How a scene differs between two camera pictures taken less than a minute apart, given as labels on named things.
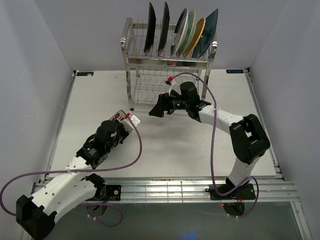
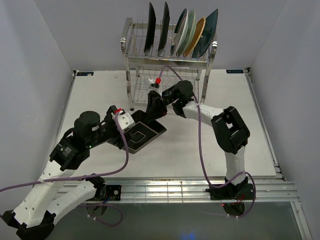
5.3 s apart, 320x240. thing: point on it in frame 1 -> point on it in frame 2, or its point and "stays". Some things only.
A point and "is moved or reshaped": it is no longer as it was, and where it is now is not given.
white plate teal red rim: [180, 31] stays
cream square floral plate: [124, 118] is moved or reshaped
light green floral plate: [191, 27] stays
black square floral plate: [164, 29] stays
